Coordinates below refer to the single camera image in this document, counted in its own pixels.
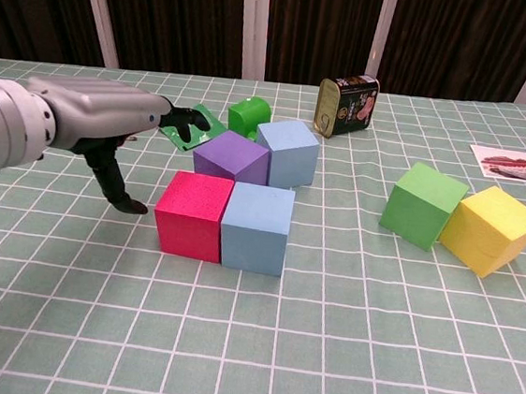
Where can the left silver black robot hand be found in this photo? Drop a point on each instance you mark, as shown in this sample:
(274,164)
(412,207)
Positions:
(102,112)

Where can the purple foam cube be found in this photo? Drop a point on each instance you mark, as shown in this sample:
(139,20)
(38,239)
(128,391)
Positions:
(229,156)

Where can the pink foam cube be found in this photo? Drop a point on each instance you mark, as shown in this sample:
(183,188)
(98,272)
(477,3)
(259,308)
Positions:
(190,217)

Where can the light blue foam cube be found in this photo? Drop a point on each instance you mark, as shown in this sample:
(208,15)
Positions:
(286,154)
(254,234)

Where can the yellow foam cube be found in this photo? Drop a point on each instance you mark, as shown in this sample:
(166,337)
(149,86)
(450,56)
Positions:
(490,230)

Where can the green foil sachet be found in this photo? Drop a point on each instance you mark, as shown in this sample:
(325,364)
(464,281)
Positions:
(198,137)

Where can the green plastic building brick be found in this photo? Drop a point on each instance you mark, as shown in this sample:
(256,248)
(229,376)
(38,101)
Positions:
(248,115)

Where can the black luncheon meat tin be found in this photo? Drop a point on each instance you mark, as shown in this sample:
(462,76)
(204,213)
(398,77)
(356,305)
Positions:
(347,107)

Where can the green checked tablecloth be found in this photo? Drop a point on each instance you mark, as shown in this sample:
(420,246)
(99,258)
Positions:
(324,330)

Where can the green foam cube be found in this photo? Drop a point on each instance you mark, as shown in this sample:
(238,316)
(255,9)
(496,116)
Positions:
(420,204)

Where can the postcard with red building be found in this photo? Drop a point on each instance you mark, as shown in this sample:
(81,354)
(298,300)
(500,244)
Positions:
(516,164)

